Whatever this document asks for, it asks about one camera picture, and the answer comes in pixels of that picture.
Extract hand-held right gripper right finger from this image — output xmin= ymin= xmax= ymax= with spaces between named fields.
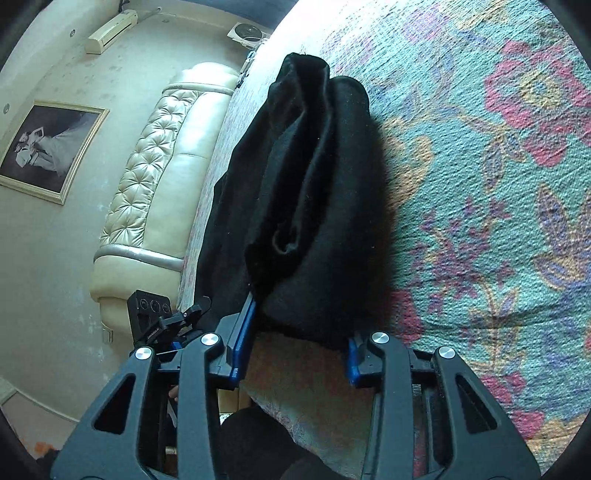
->
xmin=347 ymin=331 xmax=541 ymax=480

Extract black pants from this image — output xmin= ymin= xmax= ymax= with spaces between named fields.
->
xmin=194 ymin=52 xmax=398 ymax=352

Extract person's leg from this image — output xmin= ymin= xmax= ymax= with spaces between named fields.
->
xmin=217 ymin=406 xmax=365 ymax=480

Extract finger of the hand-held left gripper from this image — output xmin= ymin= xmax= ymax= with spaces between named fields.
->
xmin=147 ymin=318 xmax=200 ymax=357
xmin=181 ymin=296 xmax=213 ymax=326

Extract white air conditioner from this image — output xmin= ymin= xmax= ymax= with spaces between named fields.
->
xmin=87 ymin=9 xmax=139 ymax=55

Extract cream tufted headboard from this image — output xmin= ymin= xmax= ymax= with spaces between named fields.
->
xmin=89 ymin=62 xmax=241 ymax=333

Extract white fan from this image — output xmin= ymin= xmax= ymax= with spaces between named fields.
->
xmin=227 ymin=21 xmax=271 ymax=51

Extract framed wall picture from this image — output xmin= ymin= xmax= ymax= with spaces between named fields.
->
xmin=0 ymin=99 xmax=110 ymax=205

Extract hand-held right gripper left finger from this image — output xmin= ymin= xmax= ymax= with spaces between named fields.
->
xmin=51 ymin=293 xmax=257 ymax=480

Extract floral bedspread bed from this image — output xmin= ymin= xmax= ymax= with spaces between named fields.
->
xmin=178 ymin=0 xmax=591 ymax=480

